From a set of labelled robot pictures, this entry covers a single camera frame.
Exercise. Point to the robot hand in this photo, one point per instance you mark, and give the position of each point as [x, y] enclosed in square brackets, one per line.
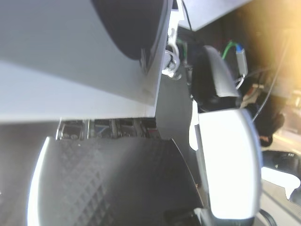
[105, 179]

